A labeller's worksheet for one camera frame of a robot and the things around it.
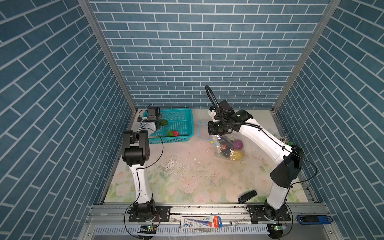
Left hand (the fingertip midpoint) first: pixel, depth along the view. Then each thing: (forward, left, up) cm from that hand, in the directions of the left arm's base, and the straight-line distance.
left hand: (159, 115), depth 107 cm
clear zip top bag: (-26, -47, +1) cm, 54 cm away
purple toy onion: (-24, -53, -1) cm, 58 cm away
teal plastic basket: (-4, -15, -9) cm, 18 cm away
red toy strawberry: (-13, -13, -3) cm, 19 cm away
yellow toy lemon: (-31, -53, -3) cm, 61 cm away
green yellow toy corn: (-2, -3, -5) cm, 6 cm away
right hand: (-24, -32, +15) cm, 43 cm away
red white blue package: (-64, -28, -6) cm, 71 cm away
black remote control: (-54, -52, -3) cm, 75 cm away
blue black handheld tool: (-65, -82, -3) cm, 104 cm away
